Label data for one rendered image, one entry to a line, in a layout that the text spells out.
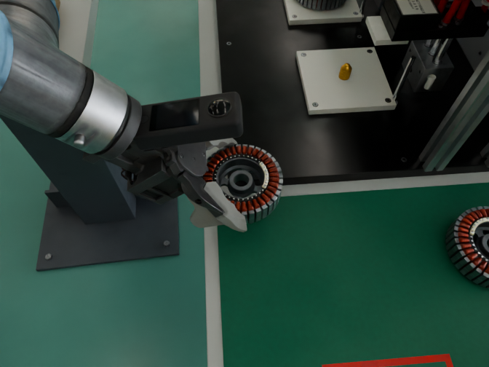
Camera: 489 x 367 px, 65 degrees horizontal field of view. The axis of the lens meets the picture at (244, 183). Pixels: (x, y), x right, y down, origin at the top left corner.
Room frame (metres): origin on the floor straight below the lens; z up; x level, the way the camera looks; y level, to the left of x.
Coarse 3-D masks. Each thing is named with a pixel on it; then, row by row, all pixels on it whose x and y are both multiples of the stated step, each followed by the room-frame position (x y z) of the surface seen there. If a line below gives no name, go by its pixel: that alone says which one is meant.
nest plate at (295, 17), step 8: (288, 0) 0.76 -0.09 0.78; (352, 0) 0.76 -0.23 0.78; (288, 8) 0.73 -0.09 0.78; (296, 8) 0.73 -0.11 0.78; (304, 8) 0.73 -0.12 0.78; (320, 8) 0.73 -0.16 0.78; (336, 8) 0.73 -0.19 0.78; (344, 8) 0.73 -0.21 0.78; (352, 8) 0.73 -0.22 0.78; (288, 16) 0.70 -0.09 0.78; (296, 16) 0.70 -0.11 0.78; (304, 16) 0.70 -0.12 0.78; (312, 16) 0.70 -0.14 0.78; (320, 16) 0.70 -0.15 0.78; (328, 16) 0.70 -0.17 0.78; (336, 16) 0.70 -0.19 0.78; (344, 16) 0.70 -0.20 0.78; (352, 16) 0.70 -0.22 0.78; (360, 16) 0.70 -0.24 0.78; (296, 24) 0.69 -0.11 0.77; (304, 24) 0.69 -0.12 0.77
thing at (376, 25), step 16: (400, 0) 0.54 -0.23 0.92; (416, 0) 0.54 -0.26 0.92; (432, 0) 0.54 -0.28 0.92; (384, 16) 0.55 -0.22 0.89; (400, 16) 0.50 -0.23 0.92; (416, 16) 0.50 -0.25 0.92; (432, 16) 0.50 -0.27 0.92; (464, 16) 0.54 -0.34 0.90; (384, 32) 0.52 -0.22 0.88; (400, 32) 0.50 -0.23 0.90; (416, 32) 0.50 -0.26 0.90; (432, 32) 0.50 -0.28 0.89; (448, 32) 0.50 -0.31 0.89; (464, 32) 0.51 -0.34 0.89; (480, 32) 0.51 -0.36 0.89; (432, 48) 0.54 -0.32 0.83
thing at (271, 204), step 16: (240, 144) 0.33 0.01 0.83; (208, 160) 0.31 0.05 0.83; (224, 160) 0.31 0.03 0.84; (240, 160) 0.31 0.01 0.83; (256, 160) 0.31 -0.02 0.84; (272, 160) 0.31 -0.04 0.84; (208, 176) 0.28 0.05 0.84; (224, 176) 0.30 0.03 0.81; (240, 176) 0.29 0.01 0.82; (272, 176) 0.28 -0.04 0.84; (224, 192) 0.26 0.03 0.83; (240, 192) 0.26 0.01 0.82; (256, 192) 0.27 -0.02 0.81; (272, 192) 0.26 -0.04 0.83; (240, 208) 0.23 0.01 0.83; (256, 208) 0.23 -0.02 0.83; (272, 208) 0.25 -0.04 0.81
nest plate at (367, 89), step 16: (352, 48) 0.60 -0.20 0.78; (368, 48) 0.60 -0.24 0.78; (304, 64) 0.56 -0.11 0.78; (320, 64) 0.56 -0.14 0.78; (336, 64) 0.56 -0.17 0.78; (352, 64) 0.56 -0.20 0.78; (368, 64) 0.56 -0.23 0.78; (304, 80) 0.52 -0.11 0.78; (320, 80) 0.52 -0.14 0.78; (336, 80) 0.52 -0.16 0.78; (352, 80) 0.52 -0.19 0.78; (368, 80) 0.52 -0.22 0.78; (384, 80) 0.52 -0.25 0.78; (320, 96) 0.48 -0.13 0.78; (336, 96) 0.48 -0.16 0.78; (352, 96) 0.48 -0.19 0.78; (368, 96) 0.48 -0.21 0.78; (384, 96) 0.48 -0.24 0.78; (320, 112) 0.45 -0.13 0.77; (336, 112) 0.45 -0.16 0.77
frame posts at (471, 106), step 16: (480, 64) 0.36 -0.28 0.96; (480, 80) 0.35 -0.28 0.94; (464, 96) 0.35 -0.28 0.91; (480, 96) 0.33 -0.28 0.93; (448, 112) 0.36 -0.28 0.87; (464, 112) 0.33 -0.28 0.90; (480, 112) 0.33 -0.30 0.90; (448, 128) 0.34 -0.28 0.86; (464, 128) 0.34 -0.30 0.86; (432, 144) 0.35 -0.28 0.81; (448, 144) 0.33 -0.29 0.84; (432, 160) 0.33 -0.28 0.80; (448, 160) 0.33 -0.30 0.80
